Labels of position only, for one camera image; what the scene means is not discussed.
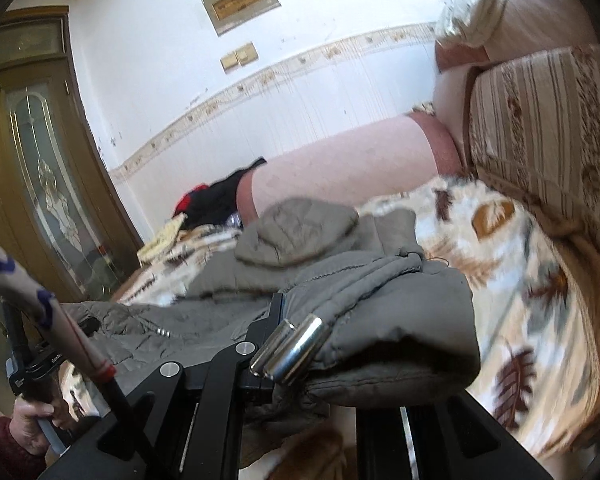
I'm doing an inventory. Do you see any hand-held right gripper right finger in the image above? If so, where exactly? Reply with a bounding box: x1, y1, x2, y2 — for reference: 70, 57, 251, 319
355, 391, 553, 480

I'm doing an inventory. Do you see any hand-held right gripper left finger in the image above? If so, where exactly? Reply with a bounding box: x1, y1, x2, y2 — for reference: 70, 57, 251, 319
40, 294, 286, 480

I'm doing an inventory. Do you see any grey-green quilted hooded jacket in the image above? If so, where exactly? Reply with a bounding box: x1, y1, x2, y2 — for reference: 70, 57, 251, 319
62, 197, 482, 468

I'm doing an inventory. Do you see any black and red clothes pile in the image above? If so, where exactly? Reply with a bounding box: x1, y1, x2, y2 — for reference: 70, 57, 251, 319
172, 157, 268, 231

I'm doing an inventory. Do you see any person's left hand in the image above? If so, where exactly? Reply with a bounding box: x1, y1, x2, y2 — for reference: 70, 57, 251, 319
7, 392, 76, 471

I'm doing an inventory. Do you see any yellow patterned cloth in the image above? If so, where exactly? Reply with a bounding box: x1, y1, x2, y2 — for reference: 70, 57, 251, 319
137, 212, 188, 263

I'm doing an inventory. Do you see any leaf print blanket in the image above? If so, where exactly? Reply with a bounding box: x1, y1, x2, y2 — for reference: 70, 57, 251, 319
115, 175, 600, 480

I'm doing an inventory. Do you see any pink sofa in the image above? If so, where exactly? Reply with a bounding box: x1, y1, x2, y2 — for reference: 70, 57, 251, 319
235, 0, 600, 226

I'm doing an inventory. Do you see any wooden door with glass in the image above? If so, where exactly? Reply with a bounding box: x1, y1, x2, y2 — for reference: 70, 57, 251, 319
0, 5, 143, 306

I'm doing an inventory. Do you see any striped brown cushion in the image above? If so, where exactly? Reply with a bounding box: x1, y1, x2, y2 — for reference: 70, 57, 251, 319
462, 42, 600, 241

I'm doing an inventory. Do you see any white patterned cushion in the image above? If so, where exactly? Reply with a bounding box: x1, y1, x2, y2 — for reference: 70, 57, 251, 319
435, 0, 523, 51

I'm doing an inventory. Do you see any wall electrical panel box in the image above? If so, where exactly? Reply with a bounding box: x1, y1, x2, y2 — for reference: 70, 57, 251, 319
201, 0, 283, 37

